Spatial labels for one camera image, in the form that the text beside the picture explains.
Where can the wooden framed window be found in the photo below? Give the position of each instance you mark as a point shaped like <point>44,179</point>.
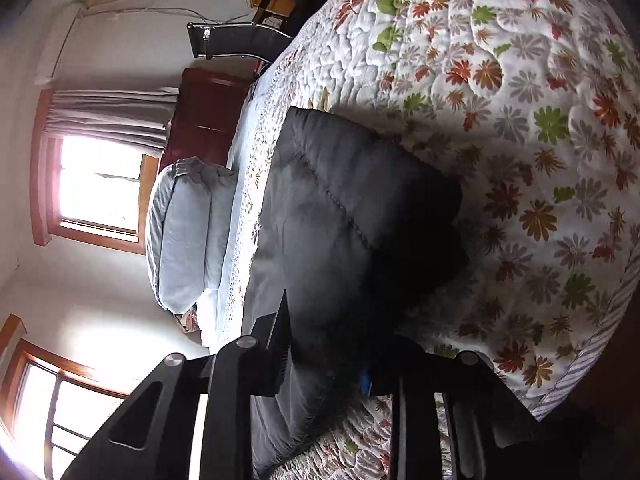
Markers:
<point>95,185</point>
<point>45,405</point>

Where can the black metal chair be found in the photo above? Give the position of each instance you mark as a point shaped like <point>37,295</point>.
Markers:
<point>240,35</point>

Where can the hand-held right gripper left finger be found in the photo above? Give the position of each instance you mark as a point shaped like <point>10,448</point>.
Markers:
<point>277,355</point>

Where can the grey curtain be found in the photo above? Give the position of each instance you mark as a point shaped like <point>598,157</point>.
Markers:
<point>110,115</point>

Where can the light grey pillow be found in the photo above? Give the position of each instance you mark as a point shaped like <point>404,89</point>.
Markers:
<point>187,232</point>

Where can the floral quilted bedspread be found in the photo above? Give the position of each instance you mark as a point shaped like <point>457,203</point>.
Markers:
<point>500,135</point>

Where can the dark red wooden headboard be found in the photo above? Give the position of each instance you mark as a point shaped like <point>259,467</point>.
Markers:
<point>207,115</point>

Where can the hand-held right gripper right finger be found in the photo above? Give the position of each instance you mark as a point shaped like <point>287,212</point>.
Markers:
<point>382,377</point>

